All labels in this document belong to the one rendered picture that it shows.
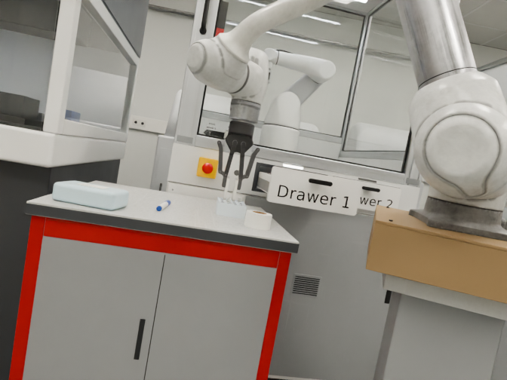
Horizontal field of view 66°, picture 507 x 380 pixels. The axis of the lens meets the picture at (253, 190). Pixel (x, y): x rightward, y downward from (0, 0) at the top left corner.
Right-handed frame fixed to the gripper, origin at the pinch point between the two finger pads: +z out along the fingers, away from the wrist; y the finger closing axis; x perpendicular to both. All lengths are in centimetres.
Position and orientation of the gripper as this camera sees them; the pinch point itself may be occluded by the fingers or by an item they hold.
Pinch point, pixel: (230, 188)
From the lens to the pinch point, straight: 118.4
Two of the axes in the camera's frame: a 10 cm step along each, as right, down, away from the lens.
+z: -1.8, 9.8, 0.7
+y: -9.8, -1.7, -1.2
